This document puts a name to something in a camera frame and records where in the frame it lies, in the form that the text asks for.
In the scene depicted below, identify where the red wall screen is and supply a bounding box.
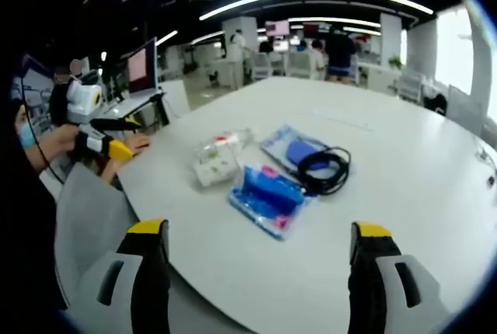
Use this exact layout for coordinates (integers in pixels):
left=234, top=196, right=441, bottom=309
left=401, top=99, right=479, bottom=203
left=302, top=23, right=331, bottom=38

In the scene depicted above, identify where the person's masked head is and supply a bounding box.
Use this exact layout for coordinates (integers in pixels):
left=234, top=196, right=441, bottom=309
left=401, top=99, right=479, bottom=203
left=9, top=100, right=40, bottom=174

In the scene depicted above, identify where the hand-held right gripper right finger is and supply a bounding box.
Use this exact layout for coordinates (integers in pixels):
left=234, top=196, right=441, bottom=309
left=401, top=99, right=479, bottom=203
left=347, top=221, right=443, bottom=334

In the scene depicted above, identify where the blue and pink packet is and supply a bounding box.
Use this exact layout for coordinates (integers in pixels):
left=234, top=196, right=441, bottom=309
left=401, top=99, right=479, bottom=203
left=226, top=163, right=312, bottom=242

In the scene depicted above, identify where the black bag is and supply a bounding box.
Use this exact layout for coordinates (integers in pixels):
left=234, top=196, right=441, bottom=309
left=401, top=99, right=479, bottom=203
left=422, top=92, right=448, bottom=117

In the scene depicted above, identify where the thin black cable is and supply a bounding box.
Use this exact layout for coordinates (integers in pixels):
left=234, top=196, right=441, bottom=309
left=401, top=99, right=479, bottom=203
left=21, top=73, right=69, bottom=186

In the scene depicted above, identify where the white mesh chair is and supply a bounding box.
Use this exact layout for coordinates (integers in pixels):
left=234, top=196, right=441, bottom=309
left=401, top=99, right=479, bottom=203
left=251, top=52, right=275, bottom=82

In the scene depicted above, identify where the computer monitor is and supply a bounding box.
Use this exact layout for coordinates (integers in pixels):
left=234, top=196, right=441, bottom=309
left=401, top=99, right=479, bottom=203
left=124, top=37, right=161, bottom=97

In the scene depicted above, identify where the pink wall screen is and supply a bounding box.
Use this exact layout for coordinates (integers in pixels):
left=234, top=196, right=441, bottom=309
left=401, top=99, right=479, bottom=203
left=265, top=19, right=291, bottom=38

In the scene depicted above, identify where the white panel chair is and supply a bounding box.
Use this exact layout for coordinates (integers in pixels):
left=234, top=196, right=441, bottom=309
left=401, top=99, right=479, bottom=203
left=447, top=83, right=485, bottom=137

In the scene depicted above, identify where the clear packet of white items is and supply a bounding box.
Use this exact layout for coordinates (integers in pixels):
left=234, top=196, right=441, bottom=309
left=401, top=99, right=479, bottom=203
left=193, top=127, right=258, bottom=188

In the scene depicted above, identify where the person's left hand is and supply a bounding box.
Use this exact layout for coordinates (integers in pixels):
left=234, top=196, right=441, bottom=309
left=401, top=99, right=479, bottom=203
left=48, top=123, right=85, bottom=157

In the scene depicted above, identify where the white round table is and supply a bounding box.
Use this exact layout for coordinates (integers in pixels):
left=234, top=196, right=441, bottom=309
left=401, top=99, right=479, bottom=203
left=116, top=75, right=497, bottom=334

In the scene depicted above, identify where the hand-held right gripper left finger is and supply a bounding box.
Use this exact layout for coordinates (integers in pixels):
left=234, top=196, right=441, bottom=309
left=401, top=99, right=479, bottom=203
left=75, top=217, right=172, bottom=334

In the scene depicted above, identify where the white desk with black legs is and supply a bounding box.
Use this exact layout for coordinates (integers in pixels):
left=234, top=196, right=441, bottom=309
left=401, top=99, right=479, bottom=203
left=103, top=91, right=172, bottom=135

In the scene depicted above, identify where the blue mouse packet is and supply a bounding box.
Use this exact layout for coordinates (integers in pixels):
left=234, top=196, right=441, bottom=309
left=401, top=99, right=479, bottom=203
left=259, top=123, right=332, bottom=179

